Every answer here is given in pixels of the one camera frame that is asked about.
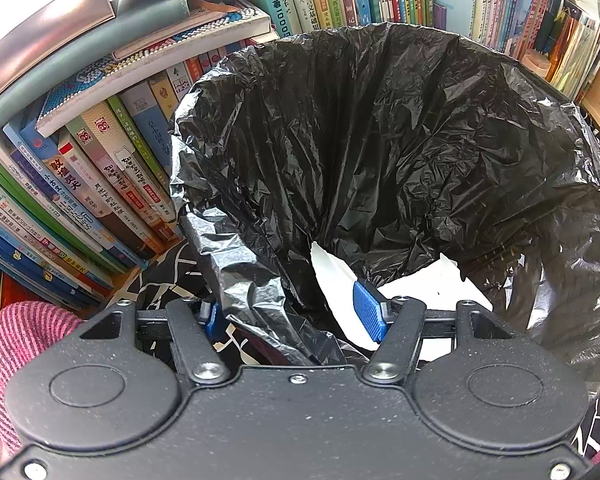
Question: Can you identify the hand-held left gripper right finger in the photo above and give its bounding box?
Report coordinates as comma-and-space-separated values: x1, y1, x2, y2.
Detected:
354, 281, 521, 386

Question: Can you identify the white jar peach lid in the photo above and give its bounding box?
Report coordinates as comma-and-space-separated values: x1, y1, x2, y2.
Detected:
522, 50, 551, 78

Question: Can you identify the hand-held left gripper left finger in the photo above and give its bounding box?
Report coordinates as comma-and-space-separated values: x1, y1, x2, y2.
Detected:
77, 298, 231, 387

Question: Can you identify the silver flat box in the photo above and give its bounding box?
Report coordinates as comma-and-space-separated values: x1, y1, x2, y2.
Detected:
0, 0, 117, 111

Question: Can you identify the thin bead-edged notebook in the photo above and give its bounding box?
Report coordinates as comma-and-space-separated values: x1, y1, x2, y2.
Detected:
112, 2, 272, 61

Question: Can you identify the row of leaning textbooks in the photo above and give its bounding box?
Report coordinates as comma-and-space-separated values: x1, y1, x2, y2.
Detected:
0, 50, 221, 311

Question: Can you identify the thick bead-edged notebook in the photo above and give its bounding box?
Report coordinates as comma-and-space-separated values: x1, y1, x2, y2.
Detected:
35, 35, 261, 137

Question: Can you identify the black plastic trash bag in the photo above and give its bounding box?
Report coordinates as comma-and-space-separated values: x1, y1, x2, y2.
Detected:
169, 22, 600, 411

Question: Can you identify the white paper sheet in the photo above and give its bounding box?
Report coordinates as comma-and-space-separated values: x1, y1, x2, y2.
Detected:
310, 241, 494, 356

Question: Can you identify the black white patterned cloth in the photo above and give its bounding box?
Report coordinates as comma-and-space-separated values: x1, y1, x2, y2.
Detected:
115, 240, 600, 466

